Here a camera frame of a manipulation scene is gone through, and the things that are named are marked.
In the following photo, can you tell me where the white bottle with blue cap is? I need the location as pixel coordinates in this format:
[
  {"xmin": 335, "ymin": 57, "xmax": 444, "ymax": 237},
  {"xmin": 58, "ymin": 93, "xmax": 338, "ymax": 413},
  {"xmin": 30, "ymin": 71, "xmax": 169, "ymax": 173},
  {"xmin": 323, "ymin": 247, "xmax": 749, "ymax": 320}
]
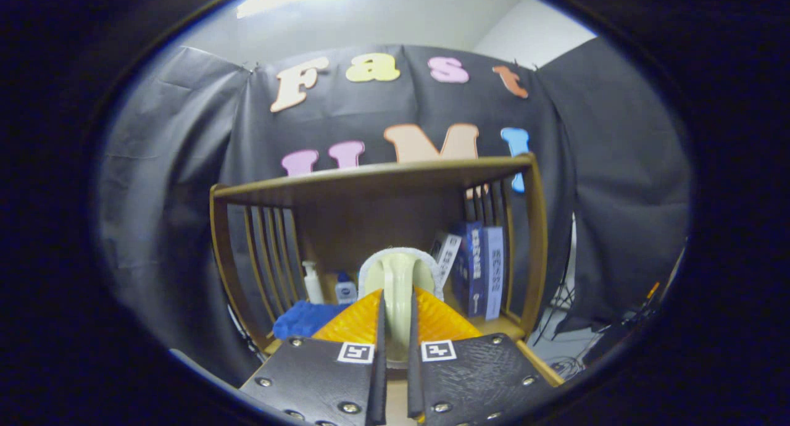
[{"xmin": 335, "ymin": 272, "xmax": 359, "ymax": 304}]

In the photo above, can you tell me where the wooden countertop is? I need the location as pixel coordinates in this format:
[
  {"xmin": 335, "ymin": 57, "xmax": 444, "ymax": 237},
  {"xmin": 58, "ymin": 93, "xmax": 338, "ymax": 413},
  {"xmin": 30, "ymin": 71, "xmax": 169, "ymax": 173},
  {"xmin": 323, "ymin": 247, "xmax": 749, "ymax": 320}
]
[{"xmin": 265, "ymin": 312, "xmax": 526, "ymax": 353}]

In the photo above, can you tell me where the wooden cabinet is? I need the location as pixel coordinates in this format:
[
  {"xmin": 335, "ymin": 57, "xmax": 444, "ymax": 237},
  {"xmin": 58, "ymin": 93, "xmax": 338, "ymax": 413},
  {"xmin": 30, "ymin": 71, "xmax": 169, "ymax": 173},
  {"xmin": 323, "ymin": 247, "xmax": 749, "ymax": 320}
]
[{"xmin": 210, "ymin": 153, "xmax": 565, "ymax": 390}]

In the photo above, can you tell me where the tangle of cables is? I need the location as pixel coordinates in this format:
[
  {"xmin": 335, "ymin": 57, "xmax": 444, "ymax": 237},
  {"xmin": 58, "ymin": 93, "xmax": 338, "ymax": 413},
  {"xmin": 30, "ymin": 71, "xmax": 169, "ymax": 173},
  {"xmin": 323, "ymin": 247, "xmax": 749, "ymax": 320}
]
[{"xmin": 549, "ymin": 355, "xmax": 587, "ymax": 380}]

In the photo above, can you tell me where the light wooden frame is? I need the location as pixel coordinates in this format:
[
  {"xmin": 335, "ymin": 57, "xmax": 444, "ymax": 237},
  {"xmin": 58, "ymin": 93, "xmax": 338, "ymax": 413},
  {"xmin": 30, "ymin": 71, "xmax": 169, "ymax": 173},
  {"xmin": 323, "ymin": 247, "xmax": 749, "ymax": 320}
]
[{"xmin": 665, "ymin": 244, "xmax": 689, "ymax": 300}]

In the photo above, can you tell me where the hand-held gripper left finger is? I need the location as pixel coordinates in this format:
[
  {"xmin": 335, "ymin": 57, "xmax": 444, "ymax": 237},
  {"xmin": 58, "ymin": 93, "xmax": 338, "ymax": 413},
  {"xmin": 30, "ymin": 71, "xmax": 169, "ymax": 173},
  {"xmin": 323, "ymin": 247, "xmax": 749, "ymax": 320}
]
[{"xmin": 239, "ymin": 289, "xmax": 388, "ymax": 426}]

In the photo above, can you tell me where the blue rolled towel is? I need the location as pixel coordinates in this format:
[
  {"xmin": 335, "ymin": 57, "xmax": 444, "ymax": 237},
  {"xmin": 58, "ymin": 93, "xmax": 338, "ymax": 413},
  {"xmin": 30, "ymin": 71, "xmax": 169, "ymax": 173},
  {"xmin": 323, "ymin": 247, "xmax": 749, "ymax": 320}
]
[{"xmin": 273, "ymin": 299, "xmax": 349, "ymax": 340}]

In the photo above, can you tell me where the dark blue book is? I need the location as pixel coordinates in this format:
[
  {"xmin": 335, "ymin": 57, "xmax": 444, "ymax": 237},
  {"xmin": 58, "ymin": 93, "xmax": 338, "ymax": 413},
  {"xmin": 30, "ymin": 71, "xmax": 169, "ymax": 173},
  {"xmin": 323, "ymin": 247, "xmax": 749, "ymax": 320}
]
[{"xmin": 451, "ymin": 221, "xmax": 485, "ymax": 319}]

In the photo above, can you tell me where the dark equipment with orange tip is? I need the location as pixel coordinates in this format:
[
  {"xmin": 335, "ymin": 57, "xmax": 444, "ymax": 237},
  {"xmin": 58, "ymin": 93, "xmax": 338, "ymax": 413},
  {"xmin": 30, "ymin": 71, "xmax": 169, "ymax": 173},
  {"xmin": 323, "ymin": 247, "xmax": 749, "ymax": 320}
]
[{"xmin": 583, "ymin": 281, "xmax": 664, "ymax": 365}]

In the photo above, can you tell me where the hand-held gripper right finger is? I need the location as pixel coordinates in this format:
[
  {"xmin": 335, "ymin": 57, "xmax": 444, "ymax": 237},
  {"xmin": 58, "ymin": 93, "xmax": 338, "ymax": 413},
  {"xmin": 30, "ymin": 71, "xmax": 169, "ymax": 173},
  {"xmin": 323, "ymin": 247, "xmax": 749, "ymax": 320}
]
[{"xmin": 406, "ymin": 285, "xmax": 559, "ymax": 426}]

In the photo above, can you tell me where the light blue book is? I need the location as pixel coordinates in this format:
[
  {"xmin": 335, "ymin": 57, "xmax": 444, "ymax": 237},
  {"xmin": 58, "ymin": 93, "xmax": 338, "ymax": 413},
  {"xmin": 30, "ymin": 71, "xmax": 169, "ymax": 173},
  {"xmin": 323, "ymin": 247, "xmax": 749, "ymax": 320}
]
[{"xmin": 483, "ymin": 227, "xmax": 505, "ymax": 320}]

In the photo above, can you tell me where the black light stand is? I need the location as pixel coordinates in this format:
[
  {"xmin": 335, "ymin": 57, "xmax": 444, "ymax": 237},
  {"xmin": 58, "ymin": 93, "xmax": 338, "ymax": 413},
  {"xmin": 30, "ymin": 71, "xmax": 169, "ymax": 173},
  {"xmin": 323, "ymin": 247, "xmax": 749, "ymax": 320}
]
[{"xmin": 534, "ymin": 278, "xmax": 578, "ymax": 346}]

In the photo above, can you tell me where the white pump bottle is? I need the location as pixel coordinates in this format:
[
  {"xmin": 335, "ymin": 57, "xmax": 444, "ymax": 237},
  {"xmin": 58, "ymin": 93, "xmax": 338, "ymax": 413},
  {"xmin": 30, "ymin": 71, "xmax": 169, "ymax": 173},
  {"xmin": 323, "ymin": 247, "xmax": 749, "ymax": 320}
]
[{"xmin": 302, "ymin": 261, "xmax": 325, "ymax": 305}]

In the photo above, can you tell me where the white book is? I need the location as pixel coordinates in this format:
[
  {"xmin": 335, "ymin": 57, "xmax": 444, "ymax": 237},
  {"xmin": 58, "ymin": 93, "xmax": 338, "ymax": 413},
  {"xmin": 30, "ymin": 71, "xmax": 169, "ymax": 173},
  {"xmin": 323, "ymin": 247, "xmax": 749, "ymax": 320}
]
[{"xmin": 430, "ymin": 232, "xmax": 462, "ymax": 291}]

